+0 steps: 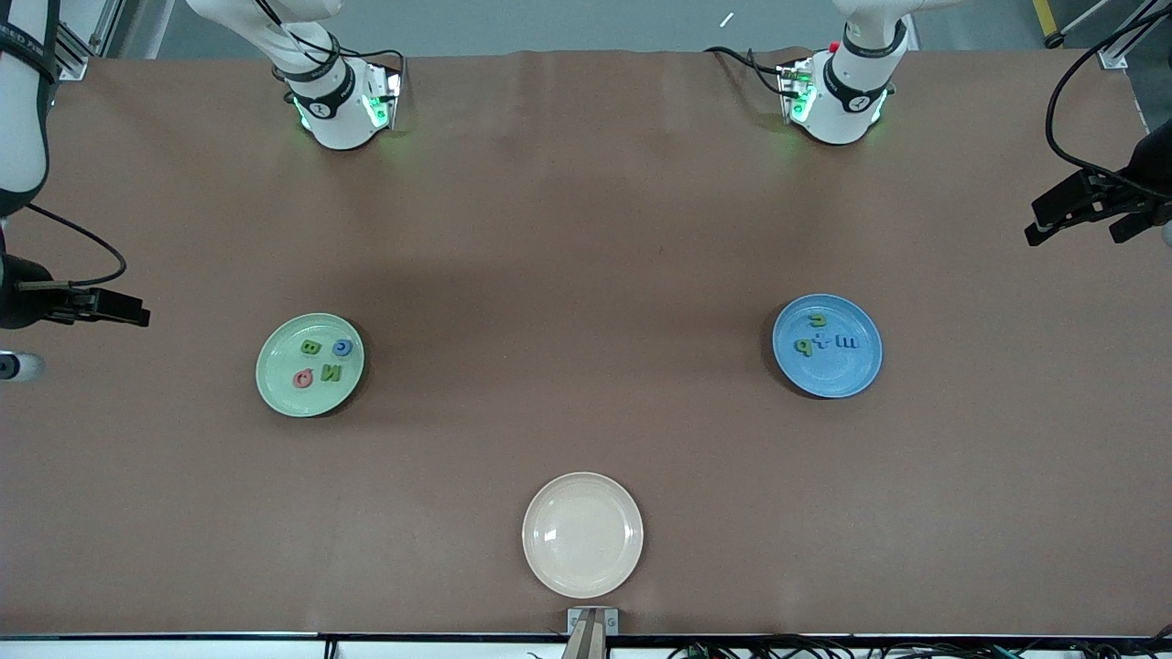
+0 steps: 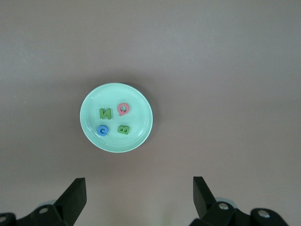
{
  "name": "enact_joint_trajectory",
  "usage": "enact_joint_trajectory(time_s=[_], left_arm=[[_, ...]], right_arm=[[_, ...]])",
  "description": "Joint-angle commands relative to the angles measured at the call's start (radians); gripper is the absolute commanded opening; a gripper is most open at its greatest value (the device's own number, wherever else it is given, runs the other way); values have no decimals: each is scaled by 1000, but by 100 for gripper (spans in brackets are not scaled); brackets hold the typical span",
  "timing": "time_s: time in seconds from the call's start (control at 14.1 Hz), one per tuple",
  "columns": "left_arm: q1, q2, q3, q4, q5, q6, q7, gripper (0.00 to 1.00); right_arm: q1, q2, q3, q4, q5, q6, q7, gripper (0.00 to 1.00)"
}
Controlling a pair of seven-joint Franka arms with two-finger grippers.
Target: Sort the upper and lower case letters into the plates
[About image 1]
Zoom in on yellow black striped bar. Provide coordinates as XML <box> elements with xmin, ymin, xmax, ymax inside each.
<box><xmin>1033</xmin><ymin>0</ymin><xmax>1069</xmax><ymax>49</ymax></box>

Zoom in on light green plate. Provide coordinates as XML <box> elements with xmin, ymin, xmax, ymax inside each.
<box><xmin>255</xmin><ymin>313</ymin><xmax>365</xmax><ymax>419</ymax></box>

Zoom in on blue plate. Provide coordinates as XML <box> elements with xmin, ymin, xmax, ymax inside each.
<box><xmin>772</xmin><ymin>293</ymin><xmax>884</xmax><ymax>399</ymax></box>

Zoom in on brown table cover sheet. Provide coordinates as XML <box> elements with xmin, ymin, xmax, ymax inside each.
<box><xmin>0</xmin><ymin>48</ymin><xmax>1172</xmax><ymax>639</ymax></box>

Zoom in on beige plate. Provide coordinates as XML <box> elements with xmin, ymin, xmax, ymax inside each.
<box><xmin>522</xmin><ymin>471</ymin><xmax>645</xmax><ymax>600</ymax></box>

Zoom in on aluminium frame profile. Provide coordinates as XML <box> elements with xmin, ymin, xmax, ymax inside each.
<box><xmin>50</xmin><ymin>14</ymin><xmax>90</xmax><ymax>81</ymax></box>
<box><xmin>90</xmin><ymin>0</ymin><xmax>127</xmax><ymax>58</ymax></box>
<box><xmin>1096</xmin><ymin>0</ymin><xmax>1172</xmax><ymax>70</ymax></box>

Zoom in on black right arm base cable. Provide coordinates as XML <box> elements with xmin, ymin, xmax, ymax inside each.
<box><xmin>316</xmin><ymin>26</ymin><xmax>407</xmax><ymax>92</ymax></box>

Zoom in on black arm base cable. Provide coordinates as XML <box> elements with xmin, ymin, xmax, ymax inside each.
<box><xmin>703</xmin><ymin>44</ymin><xmax>790</xmax><ymax>97</ymax></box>
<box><xmin>316</xmin><ymin>26</ymin><xmax>407</xmax><ymax>92</ymax></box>

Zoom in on black left arm base cable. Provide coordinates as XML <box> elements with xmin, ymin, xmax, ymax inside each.
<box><xmin>703</xmin><ymin>44</ymin><xmax>790</xmax><ymax>97</ymax></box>

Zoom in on brown camera support pole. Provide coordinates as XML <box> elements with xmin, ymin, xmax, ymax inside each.
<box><xmin>559</xmin><ymin>610</ymin><xmax>613</xmax><ymax>659</ymax></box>

